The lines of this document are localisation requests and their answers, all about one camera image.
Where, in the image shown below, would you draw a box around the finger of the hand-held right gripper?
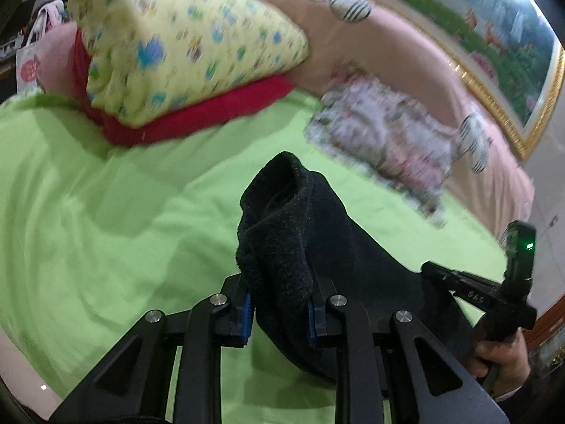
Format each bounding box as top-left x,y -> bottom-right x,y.
421,261 -> 506,309

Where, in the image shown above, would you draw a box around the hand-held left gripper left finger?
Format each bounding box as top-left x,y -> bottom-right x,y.
48,274 -> 254,424

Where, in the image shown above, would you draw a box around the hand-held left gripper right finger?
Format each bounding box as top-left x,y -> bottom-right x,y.
307,294 -> 511,424

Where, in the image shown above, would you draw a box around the black pants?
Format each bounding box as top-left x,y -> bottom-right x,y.
235,151 -> 486,383

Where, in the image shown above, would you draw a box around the person's right forearm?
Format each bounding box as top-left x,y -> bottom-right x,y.
491,360 -> 538,404

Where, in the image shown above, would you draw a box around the person's right hand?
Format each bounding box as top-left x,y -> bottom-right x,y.
468,330 -> 530,399

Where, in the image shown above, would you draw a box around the floral ruffled pillow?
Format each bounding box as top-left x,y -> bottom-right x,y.
304,68 -> 456,230

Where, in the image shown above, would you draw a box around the green bed sheet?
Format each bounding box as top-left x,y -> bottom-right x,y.
0,88 -> 508,424

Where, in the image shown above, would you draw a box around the red fleece blanket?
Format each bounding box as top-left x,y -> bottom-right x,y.
73,26 -> 295,147

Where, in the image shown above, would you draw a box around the pink striped mattress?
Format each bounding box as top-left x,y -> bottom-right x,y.
0,318 -> 60,413

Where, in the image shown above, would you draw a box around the gold framed landscape picture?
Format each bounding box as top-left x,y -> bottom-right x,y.
172,0 -> 565,160

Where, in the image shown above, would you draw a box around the yellow cartoon print pillow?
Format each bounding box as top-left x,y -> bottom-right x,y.
68,0 -> 310,128

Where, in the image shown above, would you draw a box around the white shopping bag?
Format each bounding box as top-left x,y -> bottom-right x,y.
15,0 -> 68,96

